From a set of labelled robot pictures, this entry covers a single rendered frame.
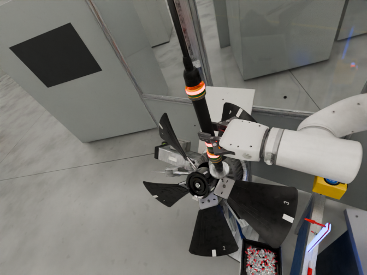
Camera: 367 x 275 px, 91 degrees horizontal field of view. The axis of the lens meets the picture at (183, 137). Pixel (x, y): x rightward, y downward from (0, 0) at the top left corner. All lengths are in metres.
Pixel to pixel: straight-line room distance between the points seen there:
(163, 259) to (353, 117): 1.89
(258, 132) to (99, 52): 2.26
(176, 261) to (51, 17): 2.73
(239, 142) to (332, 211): 1.75
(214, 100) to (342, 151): 0.68
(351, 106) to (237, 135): 0.22
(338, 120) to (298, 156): 0.12
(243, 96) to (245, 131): 0.49
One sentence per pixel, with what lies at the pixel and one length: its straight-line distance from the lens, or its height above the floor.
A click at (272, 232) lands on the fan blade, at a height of 1.15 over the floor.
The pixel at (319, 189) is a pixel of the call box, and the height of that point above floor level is 1.02.
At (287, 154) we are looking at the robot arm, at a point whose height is 1.55.
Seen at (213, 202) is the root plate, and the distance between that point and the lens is 0.88.
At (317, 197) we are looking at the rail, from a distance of 1.18.
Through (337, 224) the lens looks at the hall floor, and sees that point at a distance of 2.10.
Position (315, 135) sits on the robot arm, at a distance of 0.45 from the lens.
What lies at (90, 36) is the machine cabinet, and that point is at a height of 1.55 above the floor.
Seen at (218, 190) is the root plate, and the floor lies 1.19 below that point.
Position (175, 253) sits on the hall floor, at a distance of 2.04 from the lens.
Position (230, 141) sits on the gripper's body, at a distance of 0.45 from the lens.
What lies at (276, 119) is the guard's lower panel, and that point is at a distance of 1.40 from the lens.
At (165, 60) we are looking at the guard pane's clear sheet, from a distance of 1.50.
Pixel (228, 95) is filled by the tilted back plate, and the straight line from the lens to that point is 0.96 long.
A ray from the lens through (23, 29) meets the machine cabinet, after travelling 2.84.
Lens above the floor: 1.90
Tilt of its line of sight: 44 degrees down
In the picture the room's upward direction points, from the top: 24 degrees counter-clockwise
